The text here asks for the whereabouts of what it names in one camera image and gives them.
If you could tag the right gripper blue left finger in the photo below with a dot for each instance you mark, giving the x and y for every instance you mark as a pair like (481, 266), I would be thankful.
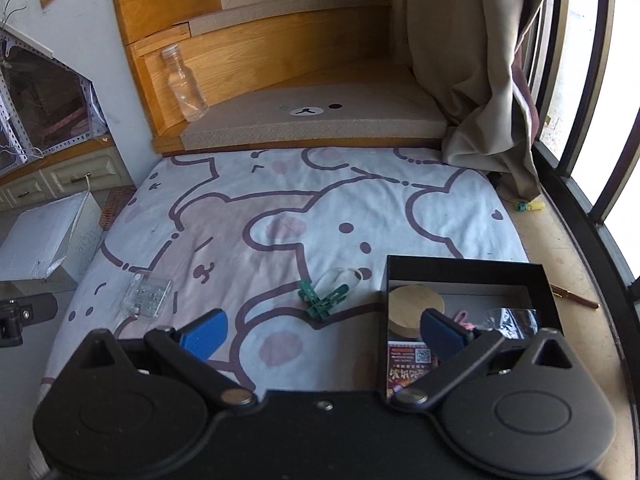
(205, 335)

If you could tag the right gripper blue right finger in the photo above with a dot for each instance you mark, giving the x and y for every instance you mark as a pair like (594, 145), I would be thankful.
(442, 335)

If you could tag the colourful card box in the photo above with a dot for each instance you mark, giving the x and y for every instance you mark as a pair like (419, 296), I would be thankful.
(407, 361)

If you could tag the round wooden box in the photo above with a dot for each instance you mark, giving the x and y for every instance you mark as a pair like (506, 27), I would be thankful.
(406, 305)

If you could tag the clear plastic nail box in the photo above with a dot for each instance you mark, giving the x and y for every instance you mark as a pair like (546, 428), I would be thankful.
(146, 295)

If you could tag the black plastic bag item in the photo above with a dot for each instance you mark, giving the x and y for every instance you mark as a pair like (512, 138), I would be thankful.
(512, 323)

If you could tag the pink white crochet bunny doll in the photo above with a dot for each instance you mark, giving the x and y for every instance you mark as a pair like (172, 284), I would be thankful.
(462, 318)

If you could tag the black open gift box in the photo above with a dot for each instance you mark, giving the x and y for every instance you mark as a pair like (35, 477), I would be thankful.
(473, 285)

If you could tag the white paper bag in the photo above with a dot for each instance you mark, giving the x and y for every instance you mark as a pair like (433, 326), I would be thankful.
(50, 247)

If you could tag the green clothes pegs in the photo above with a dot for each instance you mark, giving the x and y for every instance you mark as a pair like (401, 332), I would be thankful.
(318, 308)

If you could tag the brown gold pen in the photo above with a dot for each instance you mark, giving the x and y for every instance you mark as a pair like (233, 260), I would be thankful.
(567, 294)

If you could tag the cartoon bear bed sheet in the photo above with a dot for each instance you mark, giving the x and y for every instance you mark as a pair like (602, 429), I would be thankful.
(285, 396)

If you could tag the orange mesh basket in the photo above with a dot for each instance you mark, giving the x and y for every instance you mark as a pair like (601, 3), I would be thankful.
(117, 199)

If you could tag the yellow green small item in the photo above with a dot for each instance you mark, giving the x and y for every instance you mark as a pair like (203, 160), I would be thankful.
(534, 205)

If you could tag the cream drawer cabinet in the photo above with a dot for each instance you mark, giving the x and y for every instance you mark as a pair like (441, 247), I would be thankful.
(96, 163)

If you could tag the black window bars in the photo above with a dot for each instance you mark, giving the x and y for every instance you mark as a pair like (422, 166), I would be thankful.
(582, 64)

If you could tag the white perforated metal rack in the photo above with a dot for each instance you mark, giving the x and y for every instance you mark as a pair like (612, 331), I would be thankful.
(45, 106)

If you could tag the clear plastic bottle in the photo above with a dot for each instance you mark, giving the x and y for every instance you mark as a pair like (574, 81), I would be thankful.
(183, 85)

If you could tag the wooden bay window seat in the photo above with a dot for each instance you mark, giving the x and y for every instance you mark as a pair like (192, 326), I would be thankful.
(235, 47)

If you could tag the beige curtain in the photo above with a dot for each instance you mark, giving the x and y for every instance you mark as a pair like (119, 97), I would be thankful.
(467, 55)

